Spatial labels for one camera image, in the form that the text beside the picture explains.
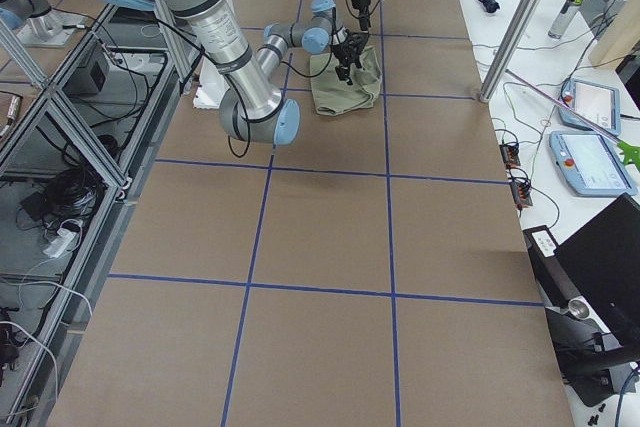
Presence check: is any olive green long-sleeve shirt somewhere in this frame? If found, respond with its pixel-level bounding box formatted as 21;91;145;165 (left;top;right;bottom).
309;45;382;117

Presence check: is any clear water bottle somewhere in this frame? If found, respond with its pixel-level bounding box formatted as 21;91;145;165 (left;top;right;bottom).
547;0;584;39

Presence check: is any far blue teach pendant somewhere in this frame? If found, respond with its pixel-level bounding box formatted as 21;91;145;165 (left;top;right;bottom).
560;79;621;135

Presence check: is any blue teach pendant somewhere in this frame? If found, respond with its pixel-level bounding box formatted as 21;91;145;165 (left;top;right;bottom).
560;79;621;135
549;131;638;198

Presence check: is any black power adapter box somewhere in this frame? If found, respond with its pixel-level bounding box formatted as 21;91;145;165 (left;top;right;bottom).
63;44;109;96

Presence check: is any near blue teach pendant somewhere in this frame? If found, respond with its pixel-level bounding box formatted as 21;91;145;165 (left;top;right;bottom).
549;131;638;198

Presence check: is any black laptop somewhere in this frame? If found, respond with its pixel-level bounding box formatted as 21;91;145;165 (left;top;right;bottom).
523;193;639;341

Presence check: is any white power strip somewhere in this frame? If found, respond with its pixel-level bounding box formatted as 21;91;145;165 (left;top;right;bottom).
43;227;80;258

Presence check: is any aluminium frame post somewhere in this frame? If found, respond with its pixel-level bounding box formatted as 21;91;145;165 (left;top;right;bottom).
477;0;541;103

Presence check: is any reacher grabber stick green handle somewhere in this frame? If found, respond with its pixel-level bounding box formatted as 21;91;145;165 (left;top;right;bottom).
505;69;640;169

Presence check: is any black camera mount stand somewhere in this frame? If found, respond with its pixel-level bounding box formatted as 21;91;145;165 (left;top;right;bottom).
545;307;639;407

